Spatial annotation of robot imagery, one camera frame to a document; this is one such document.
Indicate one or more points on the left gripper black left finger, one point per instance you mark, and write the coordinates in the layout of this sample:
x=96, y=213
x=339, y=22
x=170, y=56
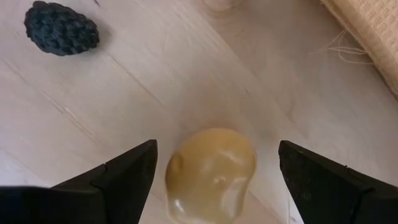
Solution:
x=93, y=196

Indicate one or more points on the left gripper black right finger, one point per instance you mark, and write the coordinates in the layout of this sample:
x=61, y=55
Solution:
x=335, y=196

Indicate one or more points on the tan toy potato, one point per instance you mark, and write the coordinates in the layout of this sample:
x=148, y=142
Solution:
x=211, y=177

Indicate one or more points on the dark toy blackberry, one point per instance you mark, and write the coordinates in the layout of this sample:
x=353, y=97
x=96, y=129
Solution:
x=60, y=29

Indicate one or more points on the folded orange cloth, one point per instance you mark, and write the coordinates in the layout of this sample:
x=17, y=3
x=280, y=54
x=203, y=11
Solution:
x=373, y=37

